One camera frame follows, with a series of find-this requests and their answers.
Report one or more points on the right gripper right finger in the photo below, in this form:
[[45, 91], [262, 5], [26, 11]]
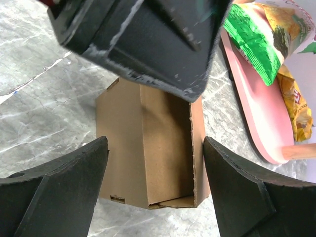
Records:
[[252, 201]]

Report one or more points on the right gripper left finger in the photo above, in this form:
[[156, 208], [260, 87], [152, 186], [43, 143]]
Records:
[[56, 198]]

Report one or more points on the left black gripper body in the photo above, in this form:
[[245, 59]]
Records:
[[166, 44]]

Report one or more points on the cardboard box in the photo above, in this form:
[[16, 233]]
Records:
[[155, 143]]

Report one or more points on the green snack bag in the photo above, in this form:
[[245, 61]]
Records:
[[267, 32]]

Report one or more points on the pink three-tier shelf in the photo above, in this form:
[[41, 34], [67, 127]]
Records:
[[265, 112]]

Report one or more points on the yellow chips bag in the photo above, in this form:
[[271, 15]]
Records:
[[299, 112]]

